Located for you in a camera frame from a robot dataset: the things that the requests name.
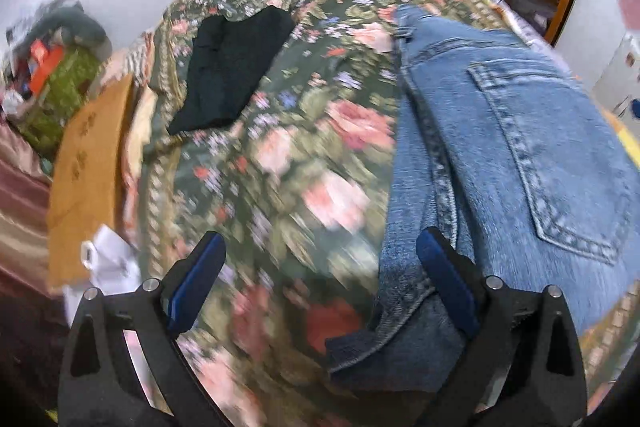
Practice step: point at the white bed sheet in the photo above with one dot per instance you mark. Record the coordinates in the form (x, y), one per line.
(505, 12)

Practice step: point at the pile of white papers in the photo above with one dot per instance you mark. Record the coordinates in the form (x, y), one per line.
(112, 262)

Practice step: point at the striped pink curtain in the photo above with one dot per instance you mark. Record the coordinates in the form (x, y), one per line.
(20, 207)

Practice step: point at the floral green blanket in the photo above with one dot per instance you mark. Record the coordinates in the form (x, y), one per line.
(300, 167)

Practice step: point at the dark grey bag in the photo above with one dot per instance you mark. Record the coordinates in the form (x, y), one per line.
(534, 11)

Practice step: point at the white heart-print wardrobe door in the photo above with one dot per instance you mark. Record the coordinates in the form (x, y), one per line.
(605, 7)

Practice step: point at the wooden lap desk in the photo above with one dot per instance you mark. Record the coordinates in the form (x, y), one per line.
(85, 177)

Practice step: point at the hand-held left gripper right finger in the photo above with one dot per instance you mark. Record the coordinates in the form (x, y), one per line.
(447, 282)

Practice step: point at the black folded garment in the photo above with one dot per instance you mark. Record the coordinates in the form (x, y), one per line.
(227, 67)

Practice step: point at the grey long pillow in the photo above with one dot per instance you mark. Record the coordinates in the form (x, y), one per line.
(80, 27)

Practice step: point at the blue jeans pants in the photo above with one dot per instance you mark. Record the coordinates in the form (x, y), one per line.
(510, 147)

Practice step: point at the orange box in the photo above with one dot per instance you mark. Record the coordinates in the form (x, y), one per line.
(45, 67)

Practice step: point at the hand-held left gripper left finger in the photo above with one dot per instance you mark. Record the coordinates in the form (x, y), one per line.
(197, 279)

